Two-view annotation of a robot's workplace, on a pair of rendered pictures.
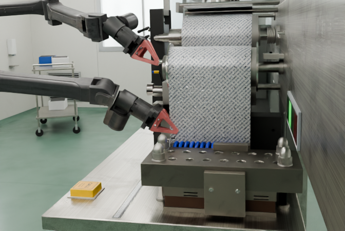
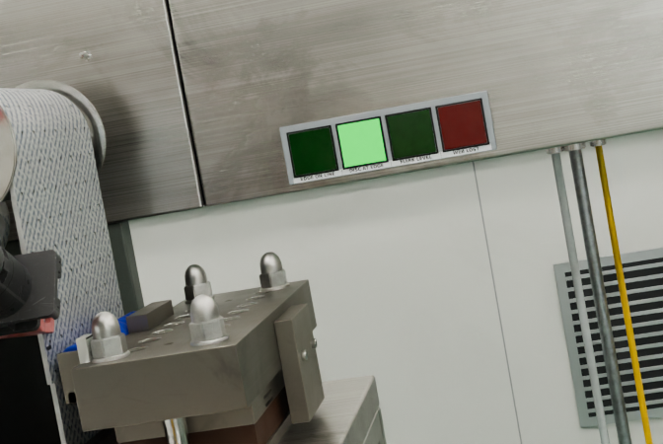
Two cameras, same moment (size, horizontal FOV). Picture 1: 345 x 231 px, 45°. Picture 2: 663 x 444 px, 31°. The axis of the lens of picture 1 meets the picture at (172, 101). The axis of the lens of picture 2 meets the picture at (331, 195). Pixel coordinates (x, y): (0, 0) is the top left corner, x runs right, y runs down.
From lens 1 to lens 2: 152 cm
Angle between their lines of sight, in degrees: 92
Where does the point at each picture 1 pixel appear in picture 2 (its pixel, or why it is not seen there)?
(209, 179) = (297, 333)
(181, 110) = not seen: hidden behind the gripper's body
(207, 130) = (81, 304)
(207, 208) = (308, 403)
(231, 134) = (105, 302)
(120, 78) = not seen: outside the picture
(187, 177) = (268, 351)
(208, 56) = (35, 106)
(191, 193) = (267, 394)
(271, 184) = not seen: hidden behind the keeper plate
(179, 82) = (26, 177)
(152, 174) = (249, 365)
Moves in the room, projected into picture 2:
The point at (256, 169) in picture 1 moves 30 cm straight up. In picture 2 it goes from (293, 296) to (247, 37)
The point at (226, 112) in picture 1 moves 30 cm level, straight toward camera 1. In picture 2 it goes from (90, 246) to (358, 199)
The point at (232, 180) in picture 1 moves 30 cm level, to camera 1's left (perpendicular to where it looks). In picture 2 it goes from (305, 323) to (314, 376)
